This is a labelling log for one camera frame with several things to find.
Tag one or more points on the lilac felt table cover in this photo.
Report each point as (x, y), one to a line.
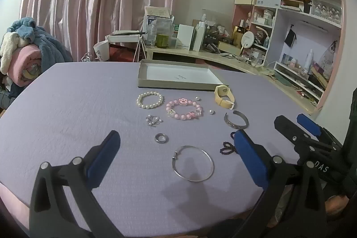
(83, 104)

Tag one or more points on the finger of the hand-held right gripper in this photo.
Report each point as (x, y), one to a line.
(308, 125)
(290, 132)

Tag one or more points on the black hairbrush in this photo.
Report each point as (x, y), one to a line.
(128, 33)

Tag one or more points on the clear plastic bottle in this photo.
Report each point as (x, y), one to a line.
(152, 34)

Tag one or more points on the round white mirror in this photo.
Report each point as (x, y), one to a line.
(247, 40)

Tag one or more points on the beige curved desk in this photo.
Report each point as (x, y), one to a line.
(212, 58)

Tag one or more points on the white paper bag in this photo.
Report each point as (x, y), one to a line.
(140, 48)

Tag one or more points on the cream wrist band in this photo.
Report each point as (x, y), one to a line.
(220, 94)

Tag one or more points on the white and blue carton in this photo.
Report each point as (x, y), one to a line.
(156, 15)

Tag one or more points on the pink folded blanket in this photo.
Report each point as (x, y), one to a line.
(26, 59)

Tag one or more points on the framed group photo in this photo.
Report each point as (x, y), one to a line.
(326, 8)

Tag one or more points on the blue fluffy robe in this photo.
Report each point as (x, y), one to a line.
(51, 45)

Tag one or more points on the silver cuff bangle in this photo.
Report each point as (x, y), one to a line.
(230, 123)

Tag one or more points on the white cup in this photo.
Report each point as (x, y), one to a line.
(101, 52)

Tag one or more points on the silver foil bag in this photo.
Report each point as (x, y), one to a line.
(87, 57)

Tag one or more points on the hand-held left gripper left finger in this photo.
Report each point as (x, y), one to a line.
(103, 160)

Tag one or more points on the white product box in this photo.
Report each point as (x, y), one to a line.
(184, 37)

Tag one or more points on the white storage cart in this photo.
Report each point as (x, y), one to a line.
(122, 38)

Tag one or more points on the pink bookshelf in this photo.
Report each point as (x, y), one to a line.
(279, 20)

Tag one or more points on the green glass jar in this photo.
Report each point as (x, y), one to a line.
(163, 41)

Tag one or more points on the shallow cardboard box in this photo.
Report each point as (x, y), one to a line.
(178, 75)

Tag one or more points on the cream fluffy blanket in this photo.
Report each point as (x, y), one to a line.
(8, 45)

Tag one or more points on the thin silver bangle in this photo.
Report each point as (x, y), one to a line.
(178, 171)

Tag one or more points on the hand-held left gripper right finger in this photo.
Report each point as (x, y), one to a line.
(251, 160)

